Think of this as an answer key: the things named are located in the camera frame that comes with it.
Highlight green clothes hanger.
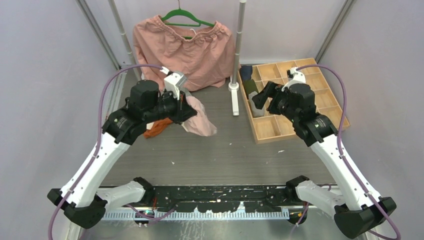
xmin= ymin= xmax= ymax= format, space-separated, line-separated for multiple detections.
xmin=161 ymin=0 xmax=217 ymax=40

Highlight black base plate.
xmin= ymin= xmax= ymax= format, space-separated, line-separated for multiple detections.
xmin=121 ymin=184 xmax=320 ymax=214

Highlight pink shorts on hanger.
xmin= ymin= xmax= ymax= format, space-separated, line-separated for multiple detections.
xmin=132 ymin=15 xmax=236 ymax=92

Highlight wooden compartment tray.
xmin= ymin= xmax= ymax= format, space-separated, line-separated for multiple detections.
xmin=237 ymin=58 xmax=350 ymax=144

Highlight orange underwear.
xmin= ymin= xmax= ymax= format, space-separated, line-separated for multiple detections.
xmin=143 ymin=118 xmax=173 ymax=139

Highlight dark green rolled garment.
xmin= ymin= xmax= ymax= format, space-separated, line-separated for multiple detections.
xmin=242 ymin=79 xmax=260 ymax=98

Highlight pink underwear cream waistband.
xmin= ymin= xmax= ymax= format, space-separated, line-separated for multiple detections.
xmin=181 ymin=96 xmax=217 ymax=137

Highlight grey underwear cream waistband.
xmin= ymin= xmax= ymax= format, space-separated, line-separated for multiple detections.
xmin=248 ymin=91 xmax=265 ymax=118

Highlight dark blue rolled garment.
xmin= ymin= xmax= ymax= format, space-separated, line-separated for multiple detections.
xmin=239 ymin=65 xmax=253 ymax=82

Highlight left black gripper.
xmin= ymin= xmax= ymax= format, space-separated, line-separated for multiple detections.
xmin=145 ymin=87 xmax=198 ymax=125

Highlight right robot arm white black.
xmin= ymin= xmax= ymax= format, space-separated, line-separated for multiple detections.
xmin=252 ymin=81 xmax=397 ymax=239

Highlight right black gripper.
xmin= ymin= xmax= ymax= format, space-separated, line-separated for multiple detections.
xmin=252 ymin=80 xmax=299 ymax=123

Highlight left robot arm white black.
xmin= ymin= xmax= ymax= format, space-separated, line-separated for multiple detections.
xmin=47 ymin=80 xmax=197 ymax=229

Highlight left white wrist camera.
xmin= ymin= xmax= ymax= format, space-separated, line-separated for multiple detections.
xmin=160 ymin=66 xmax=188 ymax=101

